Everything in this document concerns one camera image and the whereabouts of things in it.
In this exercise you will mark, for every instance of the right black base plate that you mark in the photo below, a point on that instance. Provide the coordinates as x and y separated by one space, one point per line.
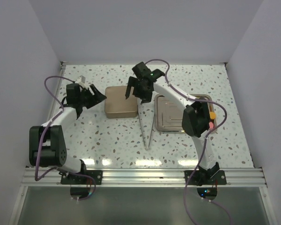
200 178

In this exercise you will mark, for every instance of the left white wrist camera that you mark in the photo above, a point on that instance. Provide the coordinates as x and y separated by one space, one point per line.
81 81

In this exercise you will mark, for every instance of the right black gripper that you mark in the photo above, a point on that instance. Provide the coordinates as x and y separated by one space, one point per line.
146 97

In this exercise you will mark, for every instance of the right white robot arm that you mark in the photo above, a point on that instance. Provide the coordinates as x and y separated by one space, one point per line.
195 118

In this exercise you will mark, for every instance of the silver metal tray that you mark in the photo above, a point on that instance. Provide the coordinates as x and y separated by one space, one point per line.
168 117

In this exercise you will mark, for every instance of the pink macaron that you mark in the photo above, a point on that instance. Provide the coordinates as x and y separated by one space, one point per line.
211 125

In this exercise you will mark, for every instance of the orange sandwich cookie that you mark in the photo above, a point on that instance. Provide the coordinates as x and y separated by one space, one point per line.
212 115

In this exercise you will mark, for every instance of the gold tin lid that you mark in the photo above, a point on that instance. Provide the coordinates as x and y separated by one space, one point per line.
116 100

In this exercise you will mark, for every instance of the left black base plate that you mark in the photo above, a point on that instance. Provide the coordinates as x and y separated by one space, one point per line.
90 176

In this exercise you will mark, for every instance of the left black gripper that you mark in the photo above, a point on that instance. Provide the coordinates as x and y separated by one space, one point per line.
97 97

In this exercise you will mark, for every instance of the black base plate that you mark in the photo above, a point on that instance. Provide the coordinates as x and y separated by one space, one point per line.
200 178
90 176

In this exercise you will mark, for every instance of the metal tongs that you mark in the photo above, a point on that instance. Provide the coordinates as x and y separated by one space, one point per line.
146 117

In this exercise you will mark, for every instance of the gold cookie tin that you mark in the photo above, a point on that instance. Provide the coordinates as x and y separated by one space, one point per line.
121 115

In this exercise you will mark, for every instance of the aluminium rail frame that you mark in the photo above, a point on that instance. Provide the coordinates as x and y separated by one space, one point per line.
173 178

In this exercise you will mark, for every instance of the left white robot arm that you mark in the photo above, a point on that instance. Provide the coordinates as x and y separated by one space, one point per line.
47 145

